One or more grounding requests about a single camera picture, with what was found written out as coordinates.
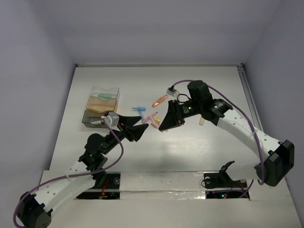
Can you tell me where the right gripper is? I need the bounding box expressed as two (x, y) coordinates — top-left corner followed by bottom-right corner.
(159, 99), (202, 131)

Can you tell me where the pink highlighter pen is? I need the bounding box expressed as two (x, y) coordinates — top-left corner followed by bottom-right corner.
(142, 112), (158, 124)

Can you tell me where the white eraser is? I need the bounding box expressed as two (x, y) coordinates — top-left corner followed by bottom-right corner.
(90, 120), (102, 125)

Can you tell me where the green highlighter pen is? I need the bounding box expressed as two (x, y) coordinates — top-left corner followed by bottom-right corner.
(97, 94), (117, 99)

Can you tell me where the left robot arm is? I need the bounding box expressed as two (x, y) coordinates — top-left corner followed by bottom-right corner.
(13, 112), (149, 228)

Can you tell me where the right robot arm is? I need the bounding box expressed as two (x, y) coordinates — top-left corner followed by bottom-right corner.
(159, 80), (295, 187)

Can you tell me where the blue highlighter pen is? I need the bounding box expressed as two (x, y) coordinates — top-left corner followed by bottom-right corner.
(132, 107), (146, 112)

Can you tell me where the orange highlighter pen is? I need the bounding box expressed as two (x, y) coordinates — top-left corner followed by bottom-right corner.
(152, 95), (168, 108)

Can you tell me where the yellow highlighter pen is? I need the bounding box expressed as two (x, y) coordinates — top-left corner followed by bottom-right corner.
(199, 117), (205, 126)

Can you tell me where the orange plastic container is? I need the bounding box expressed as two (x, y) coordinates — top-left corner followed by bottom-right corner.
(86, 97), (118, 113)

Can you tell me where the clear plastic container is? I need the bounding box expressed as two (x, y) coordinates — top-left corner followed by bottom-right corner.
(90, 86), (120, 101)

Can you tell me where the dark grey plastic container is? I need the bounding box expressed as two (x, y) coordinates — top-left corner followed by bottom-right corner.
(82, 110), (108, 128)

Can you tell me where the silver foil strip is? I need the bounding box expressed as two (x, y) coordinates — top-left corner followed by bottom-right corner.
(119, 171), (206, 200)

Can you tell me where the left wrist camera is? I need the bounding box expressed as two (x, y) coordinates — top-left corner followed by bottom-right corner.
(101, 112), (119, 128)

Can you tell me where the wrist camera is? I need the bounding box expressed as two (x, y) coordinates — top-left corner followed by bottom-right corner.
(101, 112), (119, 128)
(166, 86), (178, 97)

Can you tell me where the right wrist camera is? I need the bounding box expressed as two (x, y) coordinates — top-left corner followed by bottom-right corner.
(166, 86), (178, 97)

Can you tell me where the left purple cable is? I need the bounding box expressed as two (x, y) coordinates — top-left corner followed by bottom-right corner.
(13, 120), (124, 226)

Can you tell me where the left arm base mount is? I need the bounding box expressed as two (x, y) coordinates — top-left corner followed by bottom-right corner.
(76, 172), (121, 200)

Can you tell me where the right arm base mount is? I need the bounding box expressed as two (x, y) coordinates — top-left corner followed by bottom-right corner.
(201, 172), (249, 199)

